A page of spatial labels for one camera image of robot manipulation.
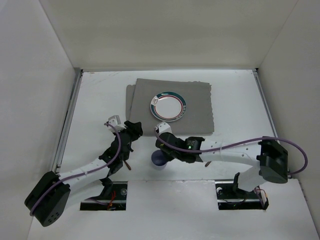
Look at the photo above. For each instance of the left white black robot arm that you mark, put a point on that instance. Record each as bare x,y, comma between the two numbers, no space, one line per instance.
51,195

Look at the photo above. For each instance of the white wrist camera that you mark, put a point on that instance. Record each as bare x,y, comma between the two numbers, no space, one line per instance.
114,124
162,127

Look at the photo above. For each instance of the lilac plastic cup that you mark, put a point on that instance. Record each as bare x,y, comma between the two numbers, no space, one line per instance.
158,160

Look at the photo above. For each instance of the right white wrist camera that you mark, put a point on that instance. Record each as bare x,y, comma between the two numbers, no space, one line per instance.
162,127

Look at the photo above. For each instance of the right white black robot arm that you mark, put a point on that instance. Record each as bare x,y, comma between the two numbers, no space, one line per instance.
244,153

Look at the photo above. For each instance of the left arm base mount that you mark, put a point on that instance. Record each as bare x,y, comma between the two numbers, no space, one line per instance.
114,199

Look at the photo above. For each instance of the brown wooden spoon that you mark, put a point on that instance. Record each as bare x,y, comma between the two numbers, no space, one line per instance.
128,166

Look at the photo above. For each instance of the white plate green red rim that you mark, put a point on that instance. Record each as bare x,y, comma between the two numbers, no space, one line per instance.
168,106

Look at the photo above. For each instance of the left aluminium table rail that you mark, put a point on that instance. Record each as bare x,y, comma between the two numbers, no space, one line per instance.
60,150

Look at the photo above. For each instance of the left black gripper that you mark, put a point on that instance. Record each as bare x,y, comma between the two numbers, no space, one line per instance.
129,134

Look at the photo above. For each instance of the right aluminium table rail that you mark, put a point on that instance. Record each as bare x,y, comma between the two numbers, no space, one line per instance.
268,117

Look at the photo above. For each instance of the grey cloth placemat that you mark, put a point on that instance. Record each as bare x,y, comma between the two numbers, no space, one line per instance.
198,119

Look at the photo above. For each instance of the aluminium table rail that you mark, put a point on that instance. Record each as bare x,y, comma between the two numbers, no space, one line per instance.
268,117
60,150

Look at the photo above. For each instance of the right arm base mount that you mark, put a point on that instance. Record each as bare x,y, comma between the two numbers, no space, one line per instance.
230,198

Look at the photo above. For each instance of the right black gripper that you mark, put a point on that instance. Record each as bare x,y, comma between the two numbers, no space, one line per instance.
165,146

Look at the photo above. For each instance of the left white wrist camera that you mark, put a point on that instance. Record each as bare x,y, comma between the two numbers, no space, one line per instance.
114,124

